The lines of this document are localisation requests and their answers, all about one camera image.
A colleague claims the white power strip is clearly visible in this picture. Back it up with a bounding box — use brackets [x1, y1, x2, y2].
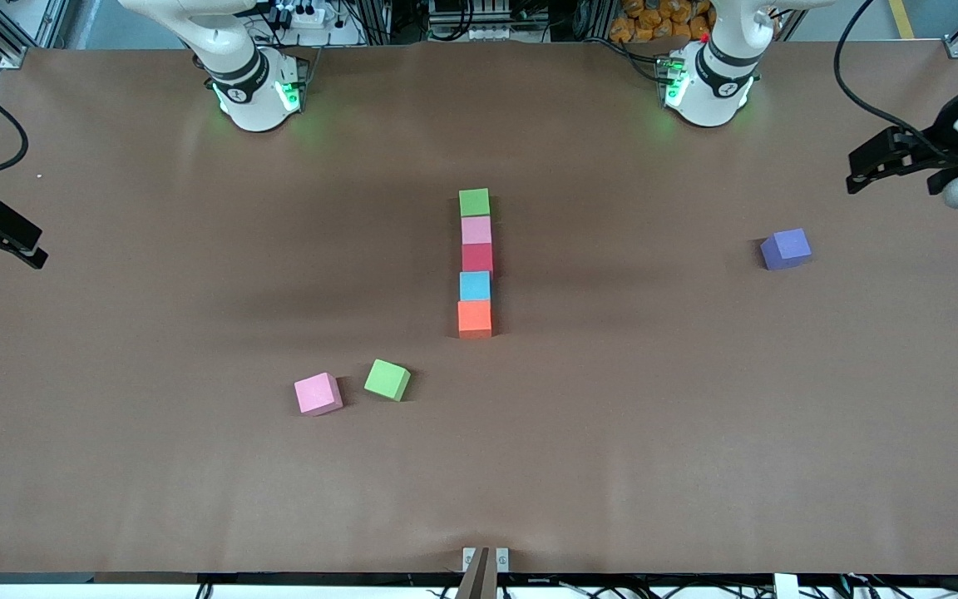
[278, 2, 328, 27]

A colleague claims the bag of orange items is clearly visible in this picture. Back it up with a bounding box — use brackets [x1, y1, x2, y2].
[610, 0, 717, 44]

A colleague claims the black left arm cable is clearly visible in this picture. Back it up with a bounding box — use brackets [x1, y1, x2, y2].
[833, 0, 958, 163]

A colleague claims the orange foam cube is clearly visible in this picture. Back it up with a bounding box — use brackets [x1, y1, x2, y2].
[457, 300, 494, 339]

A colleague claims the brown table cover sheet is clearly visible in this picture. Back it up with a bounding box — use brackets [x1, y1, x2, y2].
[0, 40, 958, 577]

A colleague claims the metal table edge bracket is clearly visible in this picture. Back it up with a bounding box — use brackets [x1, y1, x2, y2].
[462, 547, 511, 573]

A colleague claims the white terminal block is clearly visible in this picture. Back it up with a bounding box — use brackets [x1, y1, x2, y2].
[429, 0, 523, 42]

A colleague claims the purple foam cube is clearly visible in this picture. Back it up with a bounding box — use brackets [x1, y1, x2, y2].
[760, 228, 812, 271]

